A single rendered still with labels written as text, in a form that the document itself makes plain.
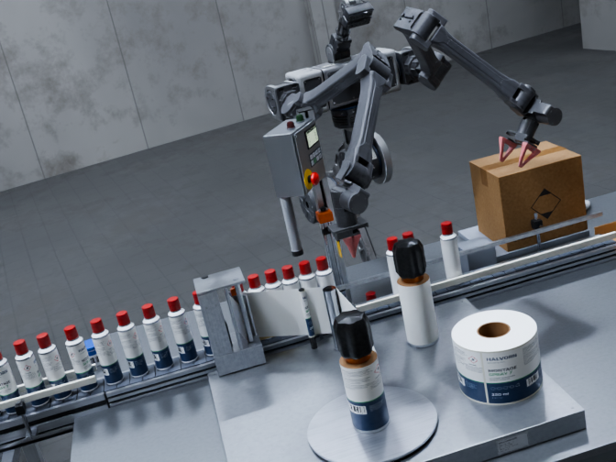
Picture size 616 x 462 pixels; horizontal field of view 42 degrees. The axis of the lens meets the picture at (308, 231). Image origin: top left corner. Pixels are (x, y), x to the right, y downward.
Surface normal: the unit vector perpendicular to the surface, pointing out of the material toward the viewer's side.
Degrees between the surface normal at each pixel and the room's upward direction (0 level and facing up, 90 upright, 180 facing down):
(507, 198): 90
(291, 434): 0
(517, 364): 90
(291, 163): 90
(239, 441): 0
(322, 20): 90
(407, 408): 0
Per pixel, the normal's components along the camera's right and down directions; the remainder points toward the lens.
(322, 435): -0.20, -0.92
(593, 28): -0.90, 0.31
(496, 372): -0.16, 0.38
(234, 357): 0.22, 0.30
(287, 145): -0.36, 0.40
